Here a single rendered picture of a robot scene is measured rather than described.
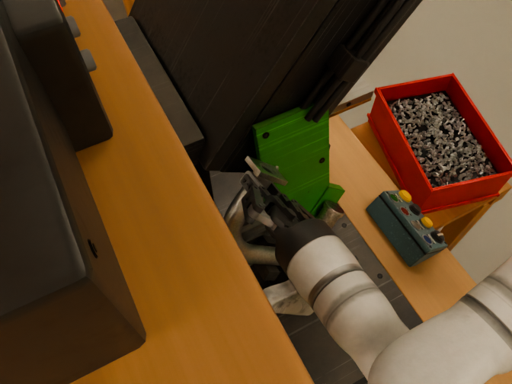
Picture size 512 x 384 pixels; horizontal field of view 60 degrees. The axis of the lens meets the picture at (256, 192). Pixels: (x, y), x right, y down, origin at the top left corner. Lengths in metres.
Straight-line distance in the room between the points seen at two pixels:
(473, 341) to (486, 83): 2.37
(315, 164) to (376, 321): 0.30
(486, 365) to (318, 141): 0.37
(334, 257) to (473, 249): 1.64
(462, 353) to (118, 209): 0.31
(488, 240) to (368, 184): 1.20
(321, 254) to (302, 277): 0.03
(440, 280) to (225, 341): 0.78
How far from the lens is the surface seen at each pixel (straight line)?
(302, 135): 0.64
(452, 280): 0.96
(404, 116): 1.19
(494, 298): 0.44
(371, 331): 0.47
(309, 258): 0.49
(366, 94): 0.86
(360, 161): 1.04
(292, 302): 0.53
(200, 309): 0.20
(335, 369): 0.85
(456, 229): 1.41
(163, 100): 0.68
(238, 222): 0.63
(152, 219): 0.22
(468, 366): 0.43
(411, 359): 0.42
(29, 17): 0.21
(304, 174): 0.69
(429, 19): 3.03
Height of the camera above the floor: 1.73
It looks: 59 degrees down
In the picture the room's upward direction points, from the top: straight up
